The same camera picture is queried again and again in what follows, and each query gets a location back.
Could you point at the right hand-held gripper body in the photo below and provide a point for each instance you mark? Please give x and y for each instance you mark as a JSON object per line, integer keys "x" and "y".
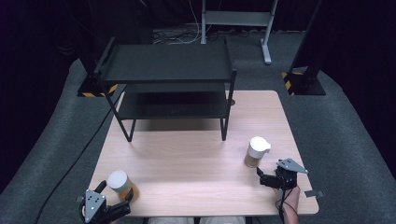
{"x": 288, "y": 177}

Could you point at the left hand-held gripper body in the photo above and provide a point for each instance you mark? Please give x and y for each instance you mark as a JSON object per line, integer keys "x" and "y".
{"x": 93, "y": 203}

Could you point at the jar of orange powder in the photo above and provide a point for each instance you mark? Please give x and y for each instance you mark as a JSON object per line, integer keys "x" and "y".
{"x": 119, "y": 181}

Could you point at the jar of brown powder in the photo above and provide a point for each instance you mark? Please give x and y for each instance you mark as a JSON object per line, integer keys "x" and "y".
{"x": 257, "y": 146}

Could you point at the black two-tier metal rack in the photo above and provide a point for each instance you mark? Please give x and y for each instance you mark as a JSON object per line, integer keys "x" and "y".
{"x": 168, "y": 63}

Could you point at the person's left hand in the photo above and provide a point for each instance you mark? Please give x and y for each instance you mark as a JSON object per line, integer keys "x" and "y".
{"x": 112, "y": 221}

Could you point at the person's right hand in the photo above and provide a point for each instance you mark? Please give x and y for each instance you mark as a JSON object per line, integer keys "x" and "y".
{"x": 292, "y": 196}

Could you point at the black stand with striped base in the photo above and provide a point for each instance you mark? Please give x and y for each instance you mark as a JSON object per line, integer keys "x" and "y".
{"x": 93, "y": 87}
{"x": 303, "y": 82}

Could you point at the grey metal stand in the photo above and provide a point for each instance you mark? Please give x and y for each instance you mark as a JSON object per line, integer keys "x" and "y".
{"x": 238, "y": 18}

